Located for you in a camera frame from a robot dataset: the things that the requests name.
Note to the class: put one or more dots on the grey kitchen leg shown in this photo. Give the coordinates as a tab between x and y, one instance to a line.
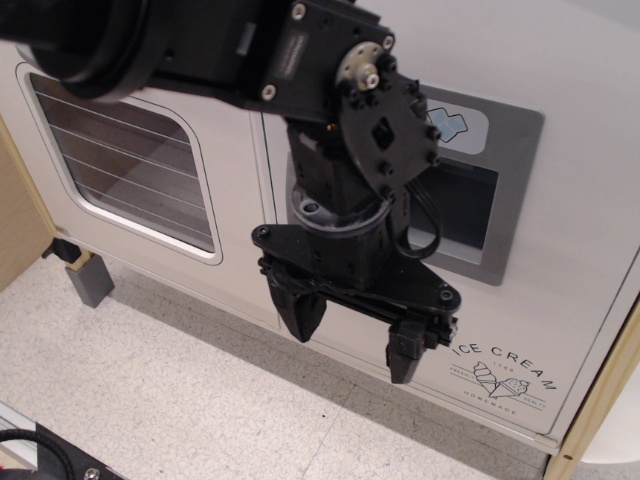
92	281

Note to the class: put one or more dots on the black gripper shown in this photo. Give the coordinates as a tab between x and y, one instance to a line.
368	259

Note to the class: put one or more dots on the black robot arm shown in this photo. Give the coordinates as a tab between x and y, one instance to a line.
359	134

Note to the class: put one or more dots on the white oven door with window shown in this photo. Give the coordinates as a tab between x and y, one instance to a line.
167	184

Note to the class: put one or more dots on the aluminium rail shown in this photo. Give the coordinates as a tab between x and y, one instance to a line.
17	453

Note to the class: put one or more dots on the light wooden side panel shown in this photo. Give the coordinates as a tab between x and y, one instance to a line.
26	226

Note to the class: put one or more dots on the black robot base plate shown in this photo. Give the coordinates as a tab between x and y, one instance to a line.
56	458

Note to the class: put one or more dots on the light wooden right post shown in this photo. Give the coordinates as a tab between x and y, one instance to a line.
615	372

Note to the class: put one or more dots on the grey ice dispenser panel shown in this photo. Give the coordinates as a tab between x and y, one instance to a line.
487	151

